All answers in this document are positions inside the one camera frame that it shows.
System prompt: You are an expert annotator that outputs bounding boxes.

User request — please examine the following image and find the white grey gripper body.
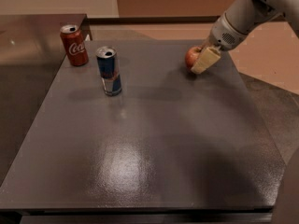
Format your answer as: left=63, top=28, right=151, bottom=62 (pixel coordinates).
left=207, top=12, right=249, bottom=51

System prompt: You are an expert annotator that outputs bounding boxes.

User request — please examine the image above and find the red apple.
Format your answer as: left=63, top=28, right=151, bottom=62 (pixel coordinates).
left=185, top=46, right=201, bottom=69

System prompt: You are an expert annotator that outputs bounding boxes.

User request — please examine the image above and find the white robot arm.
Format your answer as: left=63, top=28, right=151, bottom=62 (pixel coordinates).
left=191, top=0, right=299, bottom=74

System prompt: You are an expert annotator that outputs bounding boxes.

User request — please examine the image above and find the blue silver redbull can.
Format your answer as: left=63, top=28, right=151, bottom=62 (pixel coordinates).
left=96, top=46, right=121, bottom=96

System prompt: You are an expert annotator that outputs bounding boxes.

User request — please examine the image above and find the red coca-cola can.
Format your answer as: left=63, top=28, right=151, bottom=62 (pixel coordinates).
left=60, top=24, right=89, bottom=66

